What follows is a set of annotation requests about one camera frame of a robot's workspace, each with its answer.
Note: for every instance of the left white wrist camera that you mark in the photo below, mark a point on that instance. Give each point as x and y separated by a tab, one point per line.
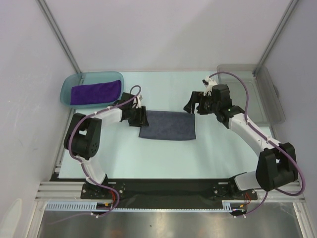
137	101

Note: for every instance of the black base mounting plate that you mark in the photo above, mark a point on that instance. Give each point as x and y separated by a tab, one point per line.
171	193

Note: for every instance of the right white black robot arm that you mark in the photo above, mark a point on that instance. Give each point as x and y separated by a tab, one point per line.
276	161

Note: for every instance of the aluminium corner post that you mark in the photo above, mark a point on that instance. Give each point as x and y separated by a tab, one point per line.
277	33
48	15

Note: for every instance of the teal plastic bin lid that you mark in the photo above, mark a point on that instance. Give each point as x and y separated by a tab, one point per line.
87	79

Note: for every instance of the purple towel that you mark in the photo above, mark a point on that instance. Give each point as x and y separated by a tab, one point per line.
96	93

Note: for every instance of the clear grey plastic bin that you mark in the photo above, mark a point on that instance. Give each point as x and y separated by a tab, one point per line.
264	107

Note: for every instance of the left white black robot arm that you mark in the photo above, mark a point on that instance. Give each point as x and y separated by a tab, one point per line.
83	136

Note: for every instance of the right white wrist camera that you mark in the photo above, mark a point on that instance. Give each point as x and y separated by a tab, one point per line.
208	83

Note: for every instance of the right aluminium corner post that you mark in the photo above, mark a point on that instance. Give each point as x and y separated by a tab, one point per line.
277	33

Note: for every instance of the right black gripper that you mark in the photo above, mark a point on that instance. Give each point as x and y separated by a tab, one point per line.
198	103

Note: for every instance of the dark blue grey towel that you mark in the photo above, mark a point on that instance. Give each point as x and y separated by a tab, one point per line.
171	126

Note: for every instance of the left aluminium corner post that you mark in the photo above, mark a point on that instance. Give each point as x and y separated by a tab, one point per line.
48	15

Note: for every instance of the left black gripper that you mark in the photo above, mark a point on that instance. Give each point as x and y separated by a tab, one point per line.
141	117

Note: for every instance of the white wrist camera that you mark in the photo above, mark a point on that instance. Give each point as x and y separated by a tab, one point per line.
208	83
137	101

